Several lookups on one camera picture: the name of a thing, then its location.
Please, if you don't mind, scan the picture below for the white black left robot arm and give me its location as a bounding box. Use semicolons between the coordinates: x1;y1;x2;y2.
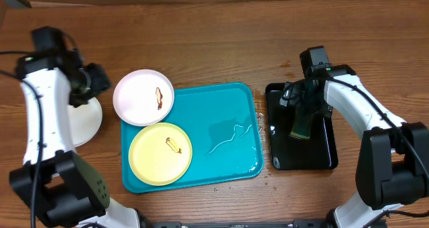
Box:
9;26;149;227

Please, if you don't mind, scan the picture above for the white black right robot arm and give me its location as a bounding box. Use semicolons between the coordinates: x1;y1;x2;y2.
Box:
280;46;428;227

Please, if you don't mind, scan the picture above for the teal plastic tray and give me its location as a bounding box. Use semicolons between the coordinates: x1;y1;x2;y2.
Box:
121;82;264;194

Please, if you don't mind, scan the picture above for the black plastic tray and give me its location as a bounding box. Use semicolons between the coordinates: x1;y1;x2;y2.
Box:
265;82;339;170

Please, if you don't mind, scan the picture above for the yellow green scrub sponge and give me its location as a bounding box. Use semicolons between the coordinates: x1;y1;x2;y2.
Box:
290;107;314;139

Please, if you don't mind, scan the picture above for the yellow plate with sauce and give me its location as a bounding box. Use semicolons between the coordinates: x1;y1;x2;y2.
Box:
129;123;192;186

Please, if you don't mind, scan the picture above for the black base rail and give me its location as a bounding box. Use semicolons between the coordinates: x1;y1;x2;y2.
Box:
149;219;334;228

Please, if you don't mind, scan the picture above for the white plate with sauce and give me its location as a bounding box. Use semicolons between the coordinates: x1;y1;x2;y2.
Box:
113;69;175;127

